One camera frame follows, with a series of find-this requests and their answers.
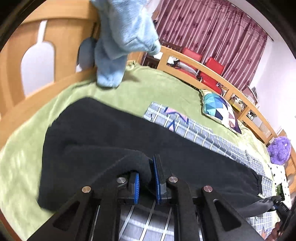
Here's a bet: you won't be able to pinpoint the black pants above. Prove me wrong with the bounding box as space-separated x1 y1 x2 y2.
37 97 277 218

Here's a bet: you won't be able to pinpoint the person right hand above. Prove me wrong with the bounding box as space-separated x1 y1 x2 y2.
265 227 281 241

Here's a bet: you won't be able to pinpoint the phone on dotted pillow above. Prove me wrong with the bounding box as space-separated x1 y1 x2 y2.
276 184 285 201

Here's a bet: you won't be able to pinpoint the grey checked quilt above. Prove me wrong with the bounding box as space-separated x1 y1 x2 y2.
117 101 282 241

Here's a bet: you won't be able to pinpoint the white dotted pillow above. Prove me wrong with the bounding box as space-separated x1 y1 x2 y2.
269 163 292 208

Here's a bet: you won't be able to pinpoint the purple plush toy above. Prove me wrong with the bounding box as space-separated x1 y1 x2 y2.
267 136 292 165

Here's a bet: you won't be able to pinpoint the colourful geometric pillow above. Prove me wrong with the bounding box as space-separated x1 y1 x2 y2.
199 89 242 134

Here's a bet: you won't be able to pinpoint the green fleece bed sheet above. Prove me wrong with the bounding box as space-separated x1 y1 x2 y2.
1 62 274 240

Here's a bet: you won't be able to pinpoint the dark wooden chair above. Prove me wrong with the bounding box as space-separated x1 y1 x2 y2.
141 40 182 69

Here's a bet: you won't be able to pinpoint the red chair left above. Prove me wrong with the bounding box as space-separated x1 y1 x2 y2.
177 47 202 78

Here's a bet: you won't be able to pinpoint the light blue fleece garment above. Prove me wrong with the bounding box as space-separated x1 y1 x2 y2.
77 0 162 88

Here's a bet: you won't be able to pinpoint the maroon curtain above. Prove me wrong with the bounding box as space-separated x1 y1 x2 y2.
156 0 268 90

